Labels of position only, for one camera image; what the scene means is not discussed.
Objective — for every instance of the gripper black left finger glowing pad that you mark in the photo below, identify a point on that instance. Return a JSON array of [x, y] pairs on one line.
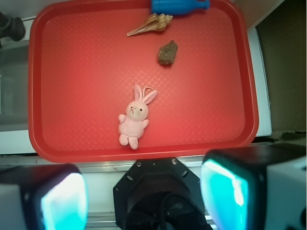
[[46, 197]]

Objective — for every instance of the grey sink faucet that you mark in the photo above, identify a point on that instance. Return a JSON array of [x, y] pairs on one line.
[[11, 27]]

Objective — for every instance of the red plastic tray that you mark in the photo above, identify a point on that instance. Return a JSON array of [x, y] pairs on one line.
[[83, 68]]

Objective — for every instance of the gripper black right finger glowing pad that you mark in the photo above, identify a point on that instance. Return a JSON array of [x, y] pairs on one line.
[[258, 187]]

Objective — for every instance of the brown cardboard panel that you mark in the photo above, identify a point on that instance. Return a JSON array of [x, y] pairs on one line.
[[283, 41]]

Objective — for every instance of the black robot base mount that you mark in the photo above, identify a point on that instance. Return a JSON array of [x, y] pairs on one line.
[[161, 194]]

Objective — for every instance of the brown rough rock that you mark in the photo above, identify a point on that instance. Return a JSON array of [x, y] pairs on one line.
[[167, 53]]

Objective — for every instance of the pink plush bunny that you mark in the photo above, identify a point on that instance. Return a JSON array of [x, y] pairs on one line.
[[133, 123]]

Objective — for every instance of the tan spiral seashell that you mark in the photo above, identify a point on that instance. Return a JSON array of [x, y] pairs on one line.
[[154, 22]]

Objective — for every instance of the grey toy sink basin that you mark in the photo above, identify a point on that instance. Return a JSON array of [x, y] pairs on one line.
[[14, 87]]

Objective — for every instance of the blue plastic bottle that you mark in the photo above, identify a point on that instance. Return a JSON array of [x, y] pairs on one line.
[[178, 7]]

